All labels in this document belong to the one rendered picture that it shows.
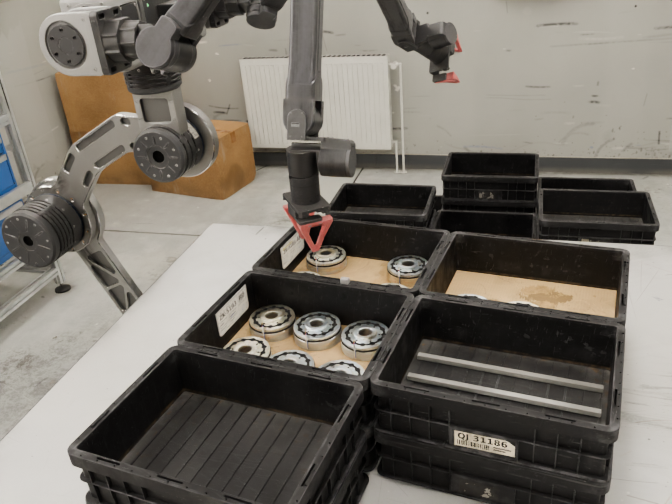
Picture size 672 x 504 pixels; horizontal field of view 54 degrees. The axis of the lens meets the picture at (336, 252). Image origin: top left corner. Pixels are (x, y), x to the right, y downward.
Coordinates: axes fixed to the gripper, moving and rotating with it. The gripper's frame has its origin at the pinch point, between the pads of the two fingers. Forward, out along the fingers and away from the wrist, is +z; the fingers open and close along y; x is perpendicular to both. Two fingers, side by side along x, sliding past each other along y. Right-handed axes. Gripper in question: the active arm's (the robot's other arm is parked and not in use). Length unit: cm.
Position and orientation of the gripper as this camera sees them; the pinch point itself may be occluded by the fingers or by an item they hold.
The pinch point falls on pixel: (309, 240)
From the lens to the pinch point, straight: 131.9
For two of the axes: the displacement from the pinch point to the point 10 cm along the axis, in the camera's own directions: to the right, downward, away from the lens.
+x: -9.2, 2.3, -3.1
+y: -3.8, -4.3, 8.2
